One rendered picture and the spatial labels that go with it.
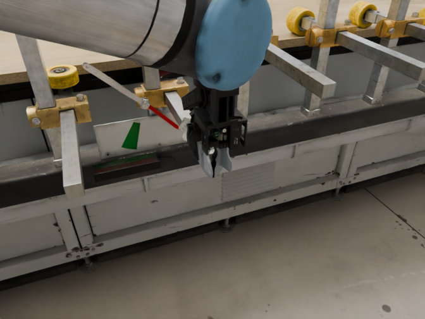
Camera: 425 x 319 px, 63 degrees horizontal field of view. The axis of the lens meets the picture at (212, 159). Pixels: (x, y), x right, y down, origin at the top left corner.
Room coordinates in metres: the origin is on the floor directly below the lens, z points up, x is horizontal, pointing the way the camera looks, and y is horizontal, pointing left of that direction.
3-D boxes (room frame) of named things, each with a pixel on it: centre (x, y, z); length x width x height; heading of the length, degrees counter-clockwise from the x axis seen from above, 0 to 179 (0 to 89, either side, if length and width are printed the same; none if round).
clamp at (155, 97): (0.83, 0.13, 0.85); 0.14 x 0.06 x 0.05; 111
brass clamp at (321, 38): (1.01, -0.34, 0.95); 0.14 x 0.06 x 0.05; 111
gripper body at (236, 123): (0.51, -0.01, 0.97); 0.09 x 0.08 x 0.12; 21
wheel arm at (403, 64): (0.95, -0.37, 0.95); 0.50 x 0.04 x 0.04; 21
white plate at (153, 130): (0.79, 0.17, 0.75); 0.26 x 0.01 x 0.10; 111
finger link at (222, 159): (0.52, -0.02, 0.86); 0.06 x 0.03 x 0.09; 21
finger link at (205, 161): (0.51, 0.01, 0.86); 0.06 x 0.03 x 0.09; 21
